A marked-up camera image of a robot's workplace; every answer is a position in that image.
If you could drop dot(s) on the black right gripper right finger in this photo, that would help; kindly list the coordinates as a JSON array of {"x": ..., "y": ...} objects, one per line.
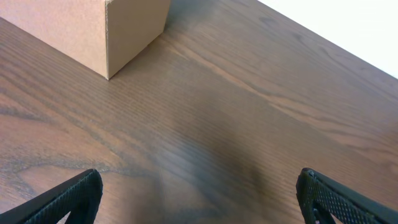
[{"x": 324, "y": 200}]

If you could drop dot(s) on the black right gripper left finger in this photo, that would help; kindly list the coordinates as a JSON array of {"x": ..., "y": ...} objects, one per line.
[{"x": 78, "y": 199}]

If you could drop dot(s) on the open cardboard box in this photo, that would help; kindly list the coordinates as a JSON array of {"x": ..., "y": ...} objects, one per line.
[{"x": 103, "y": 35}]

